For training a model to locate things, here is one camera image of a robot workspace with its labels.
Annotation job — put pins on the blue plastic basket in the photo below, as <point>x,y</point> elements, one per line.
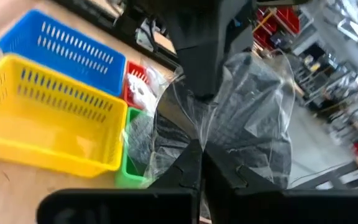
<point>73,62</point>

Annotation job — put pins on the yellow plastic basket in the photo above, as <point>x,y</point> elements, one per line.
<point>42,130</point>

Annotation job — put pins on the red plastic basket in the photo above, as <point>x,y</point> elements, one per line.
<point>132,70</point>

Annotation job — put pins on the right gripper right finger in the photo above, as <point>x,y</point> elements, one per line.
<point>259,207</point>

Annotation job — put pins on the red bin shelving rack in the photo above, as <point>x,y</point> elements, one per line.
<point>287,18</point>

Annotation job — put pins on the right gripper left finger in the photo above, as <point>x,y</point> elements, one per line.
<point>166,205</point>

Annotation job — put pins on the bag of white cotton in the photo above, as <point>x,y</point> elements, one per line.
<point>140,93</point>

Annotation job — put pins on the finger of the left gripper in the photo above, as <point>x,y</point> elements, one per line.
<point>204,71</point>

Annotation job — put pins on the bag of black items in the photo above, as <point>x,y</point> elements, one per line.
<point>253,124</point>

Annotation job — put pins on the green plastic basket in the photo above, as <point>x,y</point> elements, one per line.
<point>129,177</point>

